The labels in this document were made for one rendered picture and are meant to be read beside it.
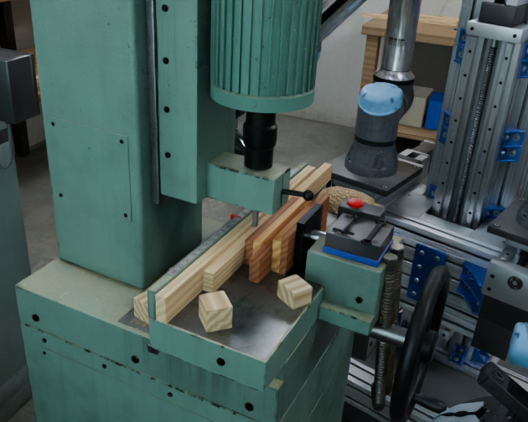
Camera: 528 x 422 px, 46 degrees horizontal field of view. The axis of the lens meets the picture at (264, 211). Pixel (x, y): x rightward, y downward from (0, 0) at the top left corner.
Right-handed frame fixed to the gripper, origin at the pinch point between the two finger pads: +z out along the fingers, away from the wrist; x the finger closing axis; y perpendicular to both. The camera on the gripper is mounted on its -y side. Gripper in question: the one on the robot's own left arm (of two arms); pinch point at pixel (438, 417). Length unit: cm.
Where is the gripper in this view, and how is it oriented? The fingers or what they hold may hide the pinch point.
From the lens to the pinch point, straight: 120.3
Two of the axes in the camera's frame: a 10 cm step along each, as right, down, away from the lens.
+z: -8.0, 2.3, 5.5
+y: 4.0, 8.9, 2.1
